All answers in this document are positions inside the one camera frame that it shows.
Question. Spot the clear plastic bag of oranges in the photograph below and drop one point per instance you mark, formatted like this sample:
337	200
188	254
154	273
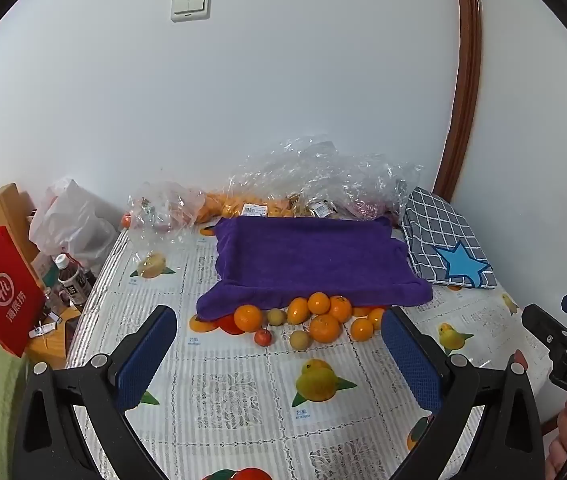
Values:
258	185

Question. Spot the wooden chair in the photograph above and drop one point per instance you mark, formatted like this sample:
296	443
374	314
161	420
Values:
8	205

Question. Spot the oval orange mandarin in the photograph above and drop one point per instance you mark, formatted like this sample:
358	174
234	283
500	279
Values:
298	310

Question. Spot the grey plaid cloth blue star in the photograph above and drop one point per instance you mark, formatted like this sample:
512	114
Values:
438	230

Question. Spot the white plastic bag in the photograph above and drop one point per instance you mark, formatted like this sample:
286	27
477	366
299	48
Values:
73	220

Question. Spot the person's right hand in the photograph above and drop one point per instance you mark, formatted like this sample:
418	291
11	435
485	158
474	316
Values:
563	435

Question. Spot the small yellow-green fruit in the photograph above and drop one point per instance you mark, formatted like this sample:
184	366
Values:
300	339
276	316

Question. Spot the round orange mandarin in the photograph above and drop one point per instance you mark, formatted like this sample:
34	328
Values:
248	318
377	317
319	303
362	329
324	328
341	308

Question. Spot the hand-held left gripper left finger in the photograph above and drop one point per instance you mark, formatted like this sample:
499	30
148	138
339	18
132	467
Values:
146	355

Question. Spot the clear plastic bag dark fruit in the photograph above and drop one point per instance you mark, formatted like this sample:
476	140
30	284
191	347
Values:
373	190

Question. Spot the white light switch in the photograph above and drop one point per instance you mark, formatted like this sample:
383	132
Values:
191	5

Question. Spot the small white object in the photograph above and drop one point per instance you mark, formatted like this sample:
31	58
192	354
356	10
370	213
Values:
43	330

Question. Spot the fruit print tablecloth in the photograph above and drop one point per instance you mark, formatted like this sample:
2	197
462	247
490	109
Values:
243	400

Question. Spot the clear plastic bag red fruit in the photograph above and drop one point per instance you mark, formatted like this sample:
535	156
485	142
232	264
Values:
163	210

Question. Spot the small red apple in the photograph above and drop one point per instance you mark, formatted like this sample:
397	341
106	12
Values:
263	336

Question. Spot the dark drink bottle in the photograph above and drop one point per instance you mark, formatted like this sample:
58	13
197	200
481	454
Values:
70	282

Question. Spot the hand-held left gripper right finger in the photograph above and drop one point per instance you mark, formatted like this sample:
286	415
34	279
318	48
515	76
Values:
411	360

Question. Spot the wooden side table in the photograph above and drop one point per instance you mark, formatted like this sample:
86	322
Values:
55	342

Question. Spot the purple towel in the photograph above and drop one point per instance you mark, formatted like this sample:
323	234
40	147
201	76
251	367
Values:
313	260

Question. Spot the red paper bag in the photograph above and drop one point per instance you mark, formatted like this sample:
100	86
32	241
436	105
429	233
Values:
3	290

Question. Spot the brown wooden door frame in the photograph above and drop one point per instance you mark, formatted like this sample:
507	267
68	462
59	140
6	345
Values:
466	85

